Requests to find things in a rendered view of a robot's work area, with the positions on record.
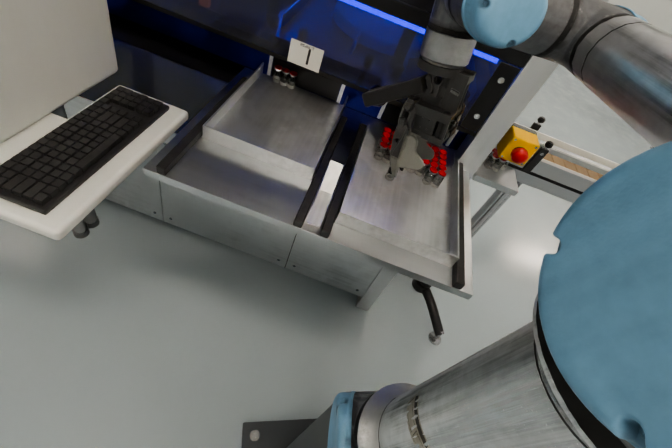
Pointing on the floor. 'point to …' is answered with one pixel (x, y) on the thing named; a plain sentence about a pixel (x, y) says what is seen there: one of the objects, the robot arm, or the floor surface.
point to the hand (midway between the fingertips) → (396, 165)
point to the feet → (430, 311)
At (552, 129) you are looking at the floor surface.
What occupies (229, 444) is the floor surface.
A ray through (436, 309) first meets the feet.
